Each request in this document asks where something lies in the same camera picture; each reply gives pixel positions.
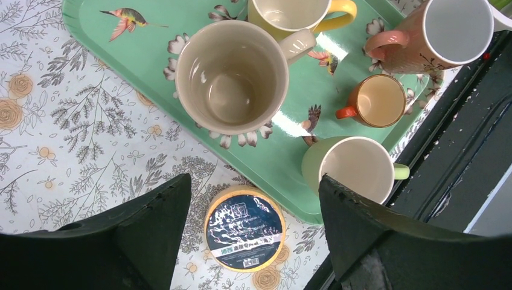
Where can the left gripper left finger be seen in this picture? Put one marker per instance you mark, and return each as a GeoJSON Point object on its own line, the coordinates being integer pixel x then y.
{"type": "Point", "coordinates": [131, 246]}

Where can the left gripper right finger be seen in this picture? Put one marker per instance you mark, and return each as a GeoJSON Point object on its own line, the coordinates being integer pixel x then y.
{"type": "Point", "coordinates": [373, 247]}

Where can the light green mug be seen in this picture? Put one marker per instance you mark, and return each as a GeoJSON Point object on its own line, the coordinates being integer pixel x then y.
{"type": "Point", "coordinates": [359, 163]}

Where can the small orange mug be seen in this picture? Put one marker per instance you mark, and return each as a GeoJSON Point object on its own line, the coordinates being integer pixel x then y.
{"type": "Point", "coordinates": [377, 101]}

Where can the cream floral tall mug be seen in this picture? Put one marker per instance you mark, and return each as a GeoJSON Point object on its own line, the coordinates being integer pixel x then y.
{"type": "Point", "coordinates": [232, 77]}

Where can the green floral tray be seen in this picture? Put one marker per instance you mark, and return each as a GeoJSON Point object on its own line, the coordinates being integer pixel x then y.
{"type": "Point", "coordinates": [140, 41]}

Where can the yellow mug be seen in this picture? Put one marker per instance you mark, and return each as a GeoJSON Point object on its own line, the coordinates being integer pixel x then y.
{"type": "Point", "coordinates": [283, 18]}

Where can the blue-topped tape roll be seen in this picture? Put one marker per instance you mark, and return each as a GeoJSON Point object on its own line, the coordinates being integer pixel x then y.
{"type": "Point", "coordinates": [244, 229]}

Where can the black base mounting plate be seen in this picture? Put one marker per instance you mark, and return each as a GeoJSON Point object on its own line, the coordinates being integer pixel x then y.
{"type": "Point", "coordinates": [460, 157]}

